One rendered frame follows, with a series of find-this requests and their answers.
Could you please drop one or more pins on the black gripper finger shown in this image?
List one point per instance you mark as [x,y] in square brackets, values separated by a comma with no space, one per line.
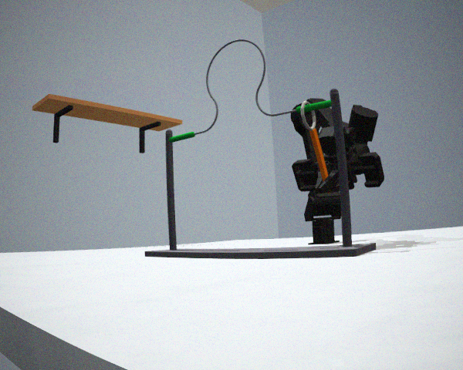
[319,179]
[332,184]

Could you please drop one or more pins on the orange handle with grey loop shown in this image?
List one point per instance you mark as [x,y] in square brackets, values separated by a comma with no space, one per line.
[315,140]

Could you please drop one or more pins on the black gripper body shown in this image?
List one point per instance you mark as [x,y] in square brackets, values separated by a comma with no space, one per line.
[368,164]

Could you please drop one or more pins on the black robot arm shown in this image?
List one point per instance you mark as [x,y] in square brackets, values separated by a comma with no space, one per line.
[357,133]

